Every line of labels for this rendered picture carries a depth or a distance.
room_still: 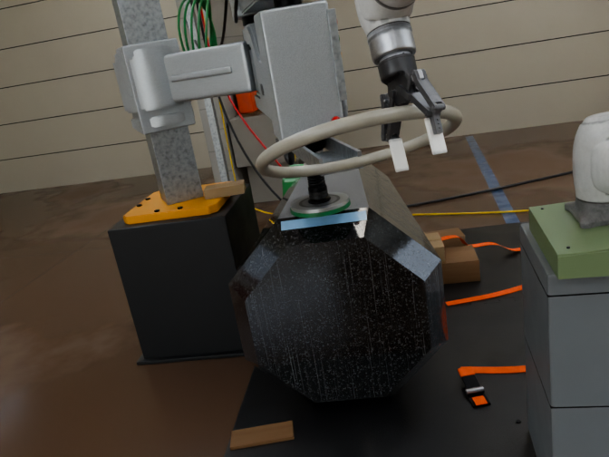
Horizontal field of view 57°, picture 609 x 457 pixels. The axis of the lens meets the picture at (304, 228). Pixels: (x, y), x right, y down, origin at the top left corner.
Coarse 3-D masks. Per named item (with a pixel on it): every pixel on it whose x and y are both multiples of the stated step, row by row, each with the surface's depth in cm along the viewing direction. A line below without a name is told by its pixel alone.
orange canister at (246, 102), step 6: (240, 96) 552; (246, 96) 551; (252, 96) 554; (240, 102) 554; (246, 102) 553; (252, 102) 554; (240, 108) 556; (246, 108) 555; (252, 108) 555; (246, 114) 552; (252, 114) 551; (258, 114) 559
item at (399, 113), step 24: (336, 120) 110; (360, 120) 109; (384, 120) 110; (408, 120) 112; (456, 120) 123; (288, 144) 115; (408, 144) 149; (264, 168) 128; (288, 168) 147; (312, 168) 152; (336, 168) 155
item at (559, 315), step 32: (544, 256) 153; (544, 288) 148; (576, 288) 142; (608, 288) 141; (544, 320) 152; (576, 320) 145; (608, 320) 144; (544, 352) 157; (576, 352) 148; (608, 352) 147; (544, 384) 162; (576, 384) 151; (608, 384) 150; (544, 416) 167; (576, 416) 155; (608, 416) 153; (544, 448) 173; (576, 448) 158; (608, 448) 156
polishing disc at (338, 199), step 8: (328, 192) 213; (336, 192) 211; (296, 200) 210; (304, 200) 208; (336, 200) 201; (344, 200) 199; (296, 208) 201; (304, 208) 199; (312, 208) 197; (320, 208) 196; (328, 208) 195; (336, 208) 196
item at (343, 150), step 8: (328, 144) 192; (336, 144) 179; (344, 144) 169; (296, 152) 192; (304, 152) 175; (312, 152) 165; (320, 152) 189; (328, 152) 186; (336, 152) 182; (344, 152) 170; (352, 152) 161; (360, 152) 155; (304, 160) 178; (312, 160) 164; (320, 160) 154; (328, 160) 172; (360, 168) 156
